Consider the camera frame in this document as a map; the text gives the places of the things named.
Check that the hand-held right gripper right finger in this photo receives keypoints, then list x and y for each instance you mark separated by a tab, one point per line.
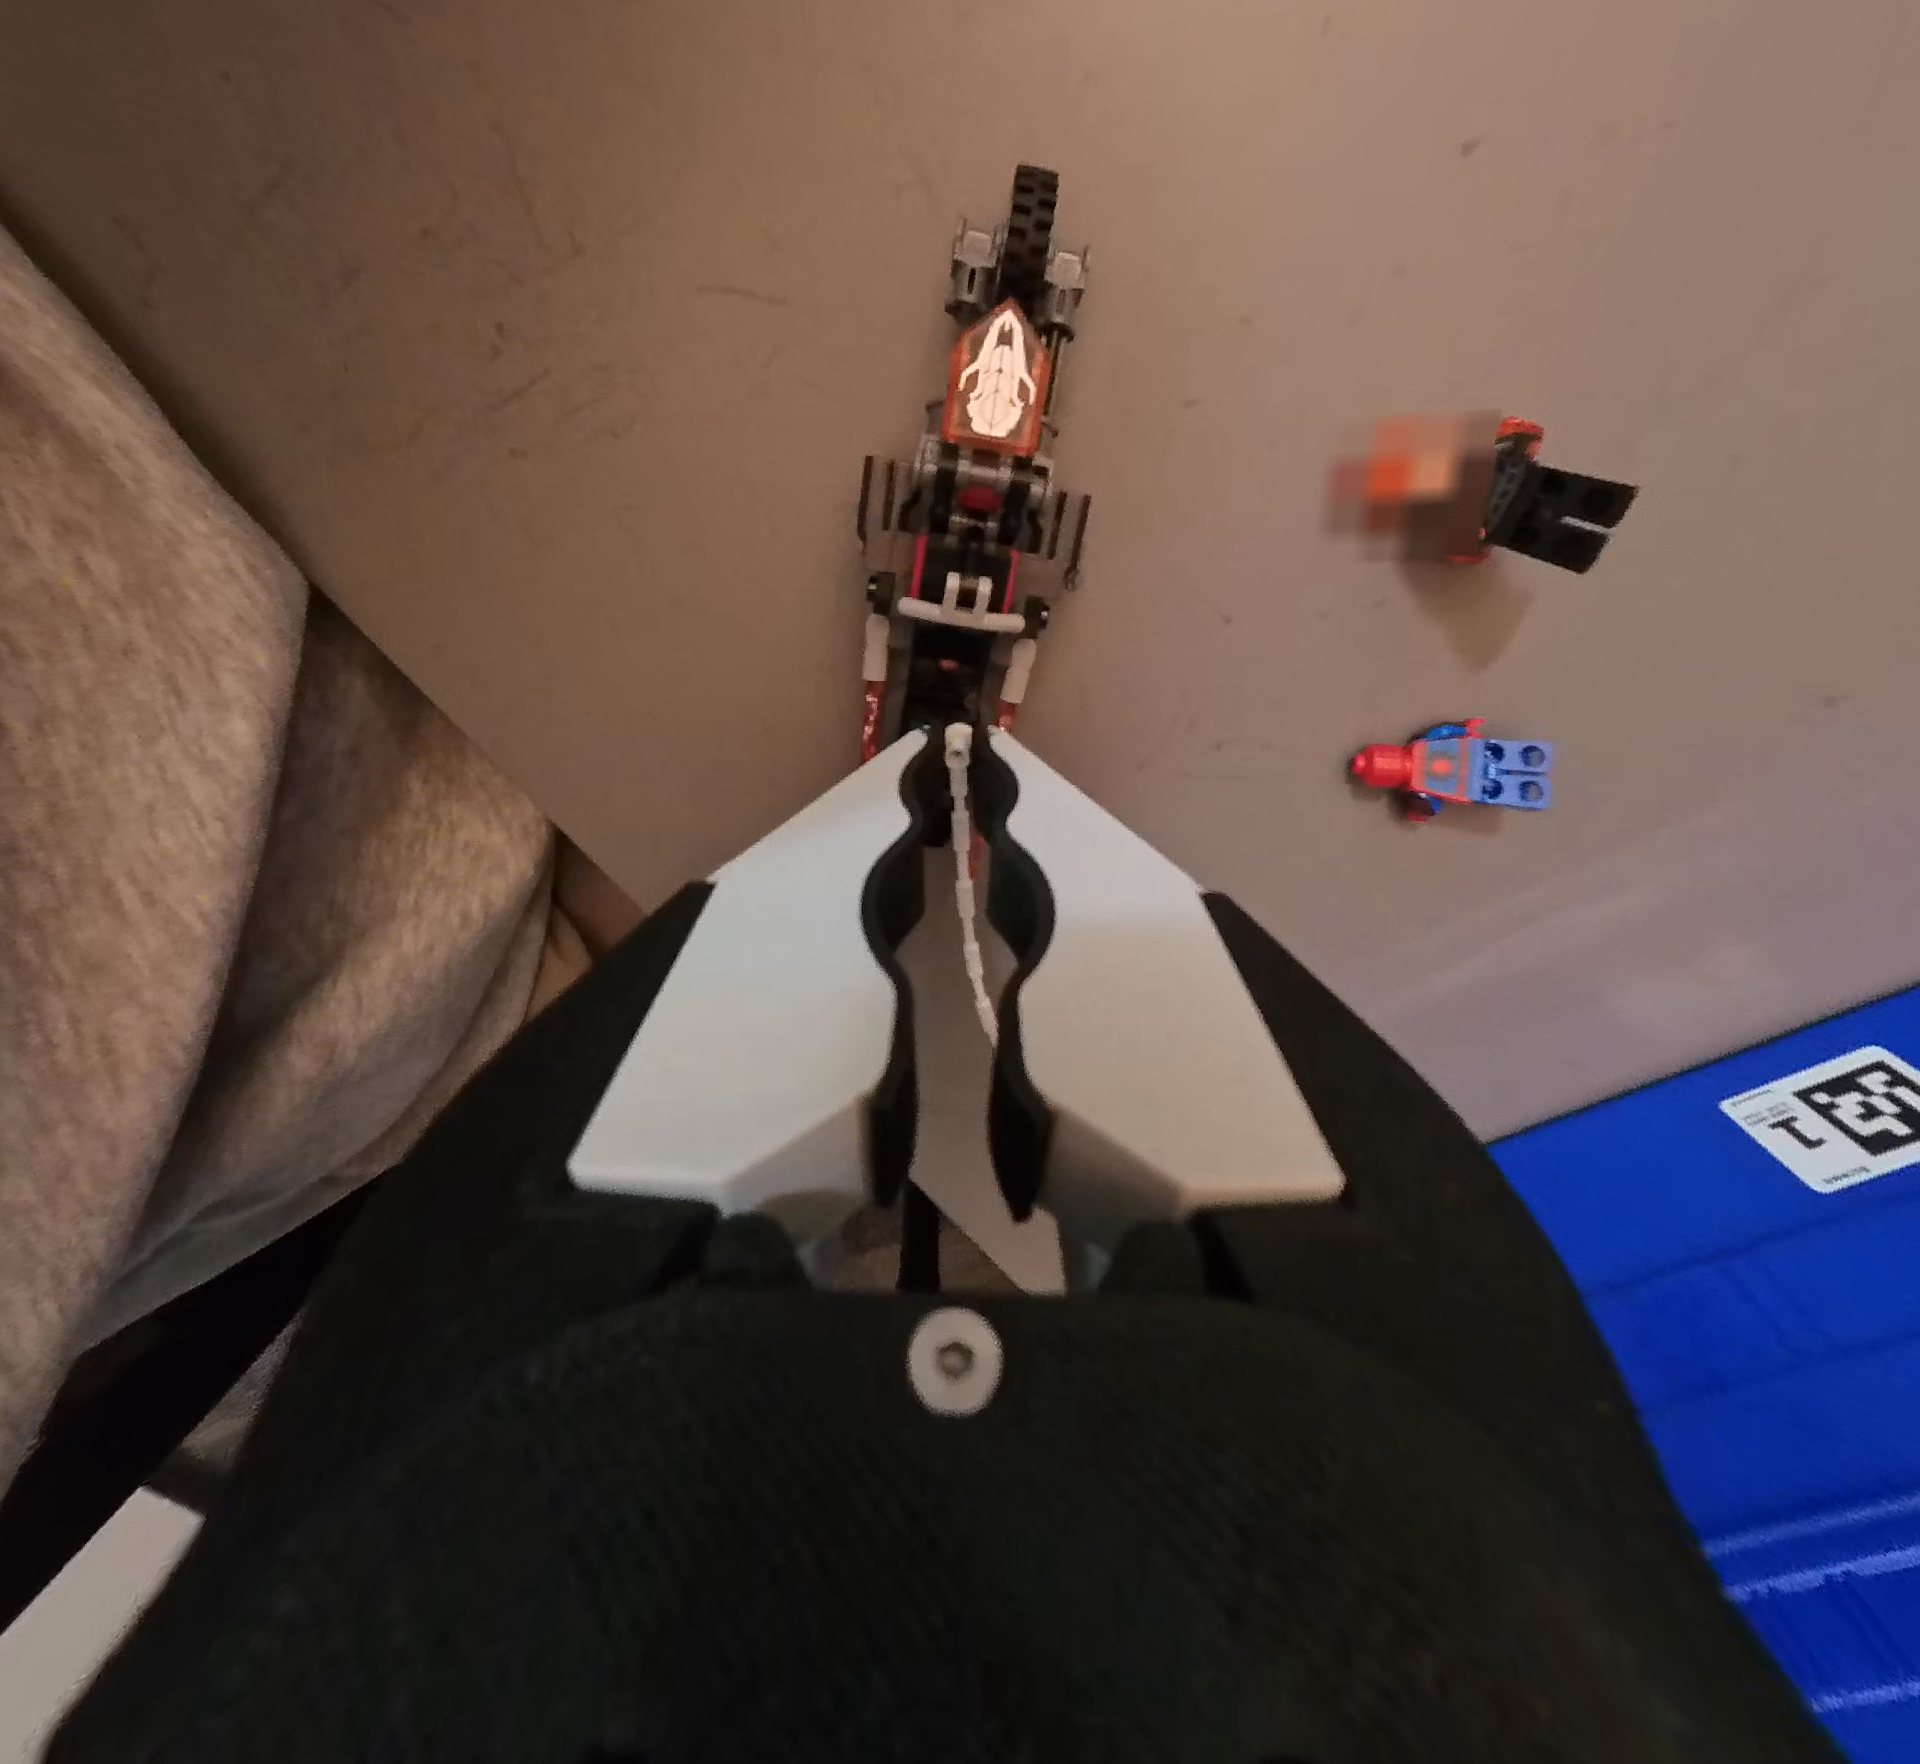
1168	1043

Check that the black toy brick motorcycle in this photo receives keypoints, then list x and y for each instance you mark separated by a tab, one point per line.
989	476

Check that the blue plastic bin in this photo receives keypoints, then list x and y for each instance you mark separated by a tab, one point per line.
1769	1343

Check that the black flame-head toy minifigure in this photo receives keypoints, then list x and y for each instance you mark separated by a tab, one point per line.
1546	504

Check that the blue red toy minifigure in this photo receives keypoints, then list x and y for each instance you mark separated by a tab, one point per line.
1454	766

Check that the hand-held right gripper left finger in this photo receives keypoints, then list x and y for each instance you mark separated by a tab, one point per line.
737	1043

